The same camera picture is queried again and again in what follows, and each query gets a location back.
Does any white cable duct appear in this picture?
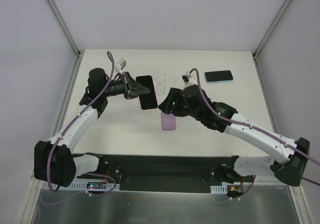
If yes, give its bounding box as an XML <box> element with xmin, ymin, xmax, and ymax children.
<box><xmin>41</xmin><ymin>180</ymin><xmax>121</xmax><ymax>192</ymax></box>
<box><xmin>210</xmin><ymin>185</ymin><xmax>228</xmax><ymax>195</ymax></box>

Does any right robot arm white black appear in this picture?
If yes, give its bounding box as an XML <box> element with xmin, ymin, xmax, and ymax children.
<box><xmin>159</xmin><ymin>85</ymin><xmax>310</xmax><ymax>187</ymax></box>

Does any right aluminium corner post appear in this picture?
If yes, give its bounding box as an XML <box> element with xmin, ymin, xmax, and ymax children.
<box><xmin>252</xmin><ymin>0</ymin><xmax>293</xmax><ymax>60</ymax></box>

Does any pink phone case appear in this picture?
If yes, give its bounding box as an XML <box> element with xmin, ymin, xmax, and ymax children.
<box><xmin>135</xmin><ymin>74</ymin><xmax>159</xmax><ymax>112</ymax></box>

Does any left white cable duct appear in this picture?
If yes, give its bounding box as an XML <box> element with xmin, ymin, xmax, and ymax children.
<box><xmin>41</xmin><ymin>180</ymin><xmax>121</xmax><ymax>192</ymax></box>

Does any right white cable duct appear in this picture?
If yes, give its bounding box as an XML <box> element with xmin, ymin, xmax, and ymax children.
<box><xmin>210</xmin><ymin>185</ymin><xmax>228</xmax><ymax>195</ymax></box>

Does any left aluminium corner post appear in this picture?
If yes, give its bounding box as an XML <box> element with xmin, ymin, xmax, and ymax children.
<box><xmin>45</xmin><ymin>0</ymin><xmax>81</xmax><ymax>58</ymax></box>

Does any purple phone black screen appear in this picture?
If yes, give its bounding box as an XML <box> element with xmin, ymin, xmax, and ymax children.
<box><xmin>161</xmin><ymin>112</ymin><xmax>176</xmax><ymax>131</ymax></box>

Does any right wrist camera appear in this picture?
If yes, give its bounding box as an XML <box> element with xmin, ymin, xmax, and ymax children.
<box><xmin>182</xmin><ymin>71</ymin><xmax>197</xmax><ymax>86</ymax></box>

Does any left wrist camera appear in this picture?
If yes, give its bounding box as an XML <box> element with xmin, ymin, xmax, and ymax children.
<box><xmin>115</xmin><ymin>58</ymin><xmax>127</xmax><ymax>74</ymax></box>

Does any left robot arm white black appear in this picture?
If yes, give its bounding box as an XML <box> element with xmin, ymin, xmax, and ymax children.
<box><xmin>33</xmin><ymin>68</ymin><xmax>150</xmax><ymax>187</ymax></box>

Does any black phone in blue case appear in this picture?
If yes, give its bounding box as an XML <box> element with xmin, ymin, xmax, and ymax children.
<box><xmin>204</xmin><ymin>70</ymin><xmax>234</xmax><ymax>83</ymax></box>

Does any clear purple phone case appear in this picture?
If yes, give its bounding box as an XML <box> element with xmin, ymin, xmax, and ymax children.
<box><xmin>153</xmin><ymin>73</ymin><xmax>166</xmax><ymax>95</ymax></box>

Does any aluminium corner post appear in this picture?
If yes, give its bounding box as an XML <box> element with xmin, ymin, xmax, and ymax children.
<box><xmin>252</xmin><ymin>0</ymin><xmax>293</xmax><ymax>60</ymax></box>
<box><xmin>45</xmin><ymin>0</ymin><xmax>81</xmax><ymax>58</ymax></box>

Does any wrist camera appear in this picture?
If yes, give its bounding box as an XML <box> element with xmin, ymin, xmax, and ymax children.
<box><xmin>182</xmin><ymin>71</ymin><xmax>197</xmax><ymax>86</ymax></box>
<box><xmin>115</xmin><ymin>58</ymin><xmax>127</xmax><ymax>74</ymax></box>

